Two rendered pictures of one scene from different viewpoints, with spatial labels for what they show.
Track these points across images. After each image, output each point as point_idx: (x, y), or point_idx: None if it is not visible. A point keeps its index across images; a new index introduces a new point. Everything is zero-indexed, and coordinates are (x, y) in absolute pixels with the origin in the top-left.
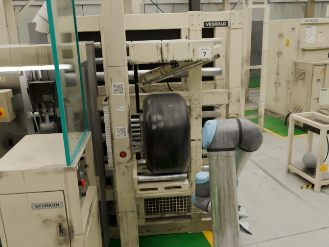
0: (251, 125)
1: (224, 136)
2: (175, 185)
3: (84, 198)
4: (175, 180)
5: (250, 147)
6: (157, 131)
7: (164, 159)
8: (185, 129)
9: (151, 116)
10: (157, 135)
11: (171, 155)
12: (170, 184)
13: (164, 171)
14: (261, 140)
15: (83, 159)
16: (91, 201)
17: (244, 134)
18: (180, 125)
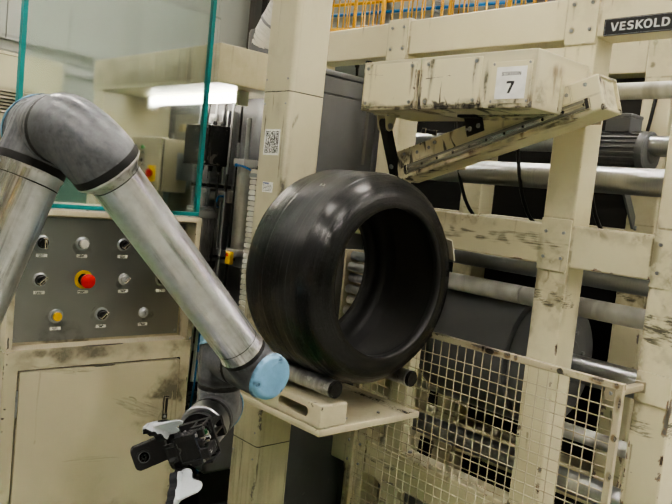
0: (58, 103)
1: (11, 122)
2: (297, 401)
3: (124, 335)
4: (316, 394)
5: (58, 166)
6: (261, 232)
7: (263, 307)
8: (309, 239)
9: (274, 200)
10: (258, 241)
11: (272, 299)
12: (291, 392)
13: (282, 352)
14: (78, 153)
15: (125, 245)
16: (124, 342)
17: (29, 119)
18: (303, 228)
